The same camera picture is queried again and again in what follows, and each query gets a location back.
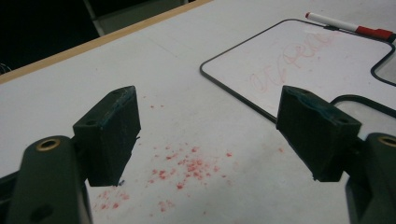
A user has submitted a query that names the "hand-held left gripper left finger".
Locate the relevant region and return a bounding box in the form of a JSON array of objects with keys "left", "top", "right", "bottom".
[{"left": 73, "top": 85, "right": 142, "bottom": 188}]

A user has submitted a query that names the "paddle-shaped whiteboard with black rim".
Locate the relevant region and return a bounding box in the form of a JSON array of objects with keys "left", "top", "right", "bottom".
[{"left": 199, "top": 18, "right": 396, "bottom": 124}]

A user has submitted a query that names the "wooden table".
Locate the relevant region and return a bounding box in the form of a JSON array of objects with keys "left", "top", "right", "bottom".
[{"left": 0, "top": 0, "right": 214, "bottom": 85}]

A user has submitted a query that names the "white marker pen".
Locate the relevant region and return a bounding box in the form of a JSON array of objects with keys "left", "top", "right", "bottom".
[{"left": 304, "top": 11, "right": 396, "bottom": 43}]

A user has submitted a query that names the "large white table sheet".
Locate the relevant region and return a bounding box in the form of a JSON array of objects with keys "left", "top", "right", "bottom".
[{"left": 0, "top": 0, "right": 396, "bottom": 224}]

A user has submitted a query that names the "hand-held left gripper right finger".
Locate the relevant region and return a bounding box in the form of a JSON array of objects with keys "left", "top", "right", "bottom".
[{"left": 276, "top": 85, "right": 362, "bottom": 183}]

